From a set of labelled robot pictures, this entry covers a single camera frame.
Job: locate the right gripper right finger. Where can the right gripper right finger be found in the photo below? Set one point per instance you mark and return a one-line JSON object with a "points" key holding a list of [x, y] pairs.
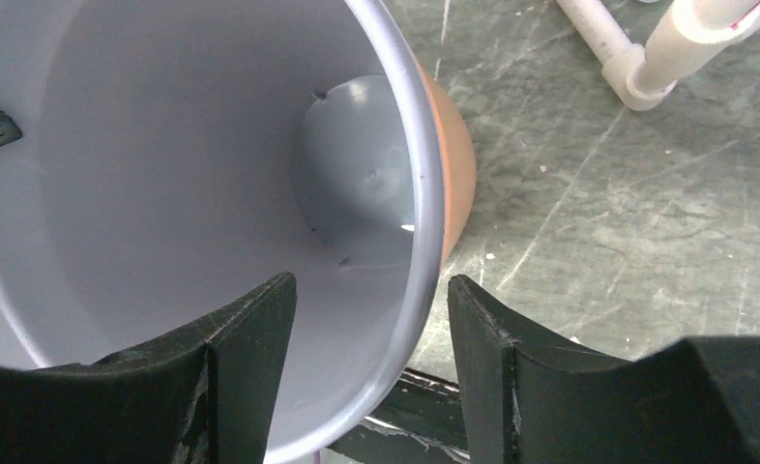
{"points": [[530, 395]]}

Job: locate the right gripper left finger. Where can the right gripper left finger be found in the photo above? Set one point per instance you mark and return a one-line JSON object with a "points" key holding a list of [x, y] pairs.
{"points": [[205, 392]]}

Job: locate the grey plastic bucket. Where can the grey plastic bucket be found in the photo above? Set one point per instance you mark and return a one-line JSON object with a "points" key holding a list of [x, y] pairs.
{"points": [[176, 154]]}

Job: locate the orange plastic bucket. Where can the orange plastic bucket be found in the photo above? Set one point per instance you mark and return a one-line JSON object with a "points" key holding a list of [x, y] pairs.
{"points": [[459, 165]]}

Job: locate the white PVC pipe frame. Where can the white PVC pipe frame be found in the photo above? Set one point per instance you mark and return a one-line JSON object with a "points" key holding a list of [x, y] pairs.
{"points": [[686, 38]]}

